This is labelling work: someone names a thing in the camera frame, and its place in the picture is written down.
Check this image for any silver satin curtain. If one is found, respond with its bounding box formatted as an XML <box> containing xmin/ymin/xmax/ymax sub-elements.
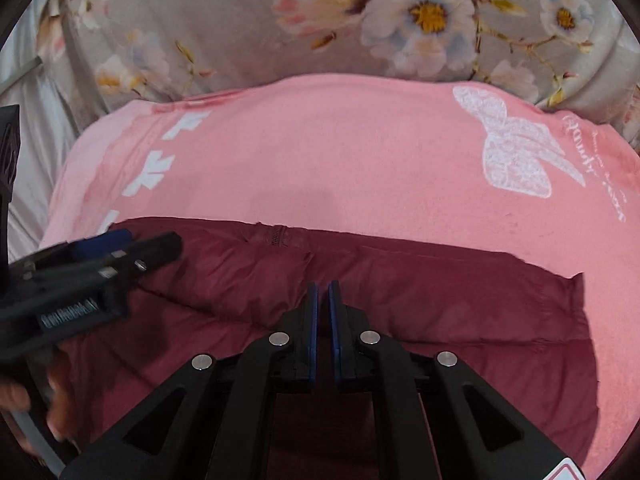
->
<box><xmin>0</xmin><ymin>0</ymin><xmax>96</xmax><ymax>261</ymax></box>

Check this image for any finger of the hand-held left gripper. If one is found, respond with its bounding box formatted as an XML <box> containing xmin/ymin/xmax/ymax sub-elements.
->
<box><xmin>30</xmin><ymin>232</ymin><xmax>182</xmax><ymax>291</ymax></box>
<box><xmin>10</xmin><ymin>229</ymin><xmax>133</xmax><ymax>281</ymax></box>

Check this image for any pink printed blanket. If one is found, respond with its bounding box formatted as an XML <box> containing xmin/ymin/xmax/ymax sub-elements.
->
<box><xmin>37</xmin><ymin>72</ymin><xmax>640</xmax><ymax>480</ymax></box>

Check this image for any maroon puffer jacket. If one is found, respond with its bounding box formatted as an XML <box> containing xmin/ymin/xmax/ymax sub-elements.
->
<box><xmin>47</xmin><ymin>216</ymin><xmax>601</xmax><ymax>480</ymax></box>

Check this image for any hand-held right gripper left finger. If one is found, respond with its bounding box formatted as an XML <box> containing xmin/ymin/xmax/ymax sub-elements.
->
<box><xmin>60</xmin><ymin>281</ymin><xmax>321</xmax><ymax>480</ymax></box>

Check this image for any grey floral blanket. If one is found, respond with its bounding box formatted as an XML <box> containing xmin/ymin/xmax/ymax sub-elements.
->
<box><xmin>55</xmin><ymin>0</ymin><xmax>640</xmax><ymax>151</ymax></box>

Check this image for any person's left hand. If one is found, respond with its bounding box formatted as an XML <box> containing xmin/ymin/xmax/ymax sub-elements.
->
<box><xmin>0</xmin><ymin>350</ymin><xmax>78</xmax><ymax>456</ymax></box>

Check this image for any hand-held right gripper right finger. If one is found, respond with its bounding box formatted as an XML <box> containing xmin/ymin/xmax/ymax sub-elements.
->
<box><xmin>327</xmin><ymin>280</ymin><xmax>576</xmax><ymax>480</ymax></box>

